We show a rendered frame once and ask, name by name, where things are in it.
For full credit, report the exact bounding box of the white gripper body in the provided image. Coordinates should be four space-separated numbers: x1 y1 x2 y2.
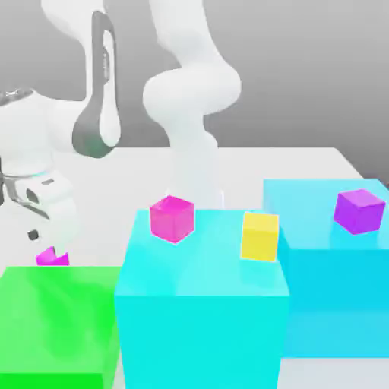
0 194 81 251

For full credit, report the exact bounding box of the small magenta cube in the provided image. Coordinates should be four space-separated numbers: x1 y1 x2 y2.
149 194 196 245
35 245 71 267

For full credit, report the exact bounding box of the small yellow cube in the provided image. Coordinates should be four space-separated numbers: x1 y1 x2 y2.
239 211 280 263

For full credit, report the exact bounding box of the small purple cube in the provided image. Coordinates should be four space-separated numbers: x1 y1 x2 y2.
333 188 387 236

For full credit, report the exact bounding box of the large green box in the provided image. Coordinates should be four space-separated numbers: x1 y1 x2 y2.
0 265 123 389

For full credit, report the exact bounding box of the large cyan box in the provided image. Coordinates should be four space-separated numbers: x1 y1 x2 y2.
113 208 290 389

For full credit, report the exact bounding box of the large light blue box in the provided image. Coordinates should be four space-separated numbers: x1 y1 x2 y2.
262 178 389 359

